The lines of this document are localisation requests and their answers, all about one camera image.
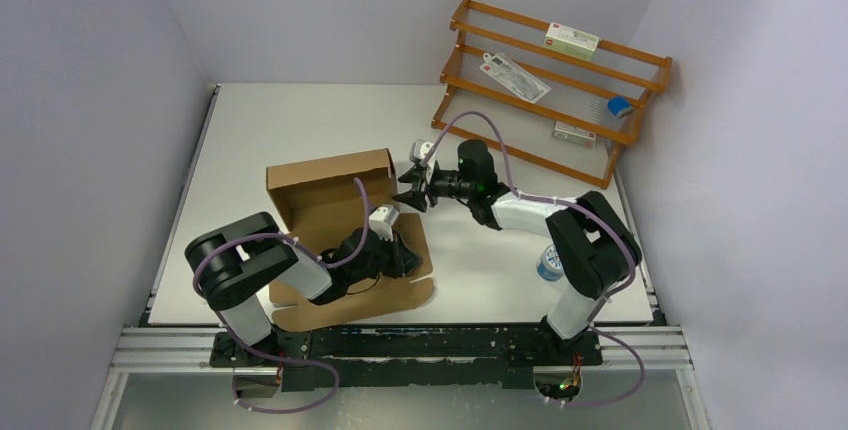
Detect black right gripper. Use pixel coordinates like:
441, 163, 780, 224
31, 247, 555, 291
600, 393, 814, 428
392, 165, 474, 213

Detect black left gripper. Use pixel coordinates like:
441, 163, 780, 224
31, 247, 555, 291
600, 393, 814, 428
348, 228, 424, 284

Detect brown cardboard box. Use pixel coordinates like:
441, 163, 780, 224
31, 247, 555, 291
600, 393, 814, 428
266, 148, 435, 332

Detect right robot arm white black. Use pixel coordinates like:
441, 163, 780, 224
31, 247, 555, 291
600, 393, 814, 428
394, 140, 641, 364

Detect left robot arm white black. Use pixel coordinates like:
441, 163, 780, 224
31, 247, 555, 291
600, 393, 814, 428
184, 205, 434, 366

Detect small white box lower shelf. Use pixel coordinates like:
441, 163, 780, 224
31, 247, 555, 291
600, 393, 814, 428
552, 121, 596, 149

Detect green white small box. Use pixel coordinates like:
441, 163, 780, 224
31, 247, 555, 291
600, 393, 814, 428
542, 22, 601, 61

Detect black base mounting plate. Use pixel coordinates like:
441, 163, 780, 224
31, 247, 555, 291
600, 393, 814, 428
208, 323, 603, 392

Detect clear plastic packaged item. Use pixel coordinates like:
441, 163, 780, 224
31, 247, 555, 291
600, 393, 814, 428
480, 52, 552, 103

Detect orange wooden shelf rack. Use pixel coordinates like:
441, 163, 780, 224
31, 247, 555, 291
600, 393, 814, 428
431, 0, 673, 188

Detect blue white eraser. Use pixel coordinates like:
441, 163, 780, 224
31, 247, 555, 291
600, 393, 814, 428
606, 96, 635, 119

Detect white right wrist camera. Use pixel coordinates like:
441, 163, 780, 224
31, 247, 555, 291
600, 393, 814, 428
409, 139, 433, 164

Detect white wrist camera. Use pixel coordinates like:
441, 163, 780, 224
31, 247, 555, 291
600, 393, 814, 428
368, 205, 400, 241
409, 139, 433, 164

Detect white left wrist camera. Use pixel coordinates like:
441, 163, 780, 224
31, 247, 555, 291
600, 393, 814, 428
368, 205, 400, 241

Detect aluminium frame rails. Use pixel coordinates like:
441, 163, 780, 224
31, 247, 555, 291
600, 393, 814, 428
91, 326, 712, 429

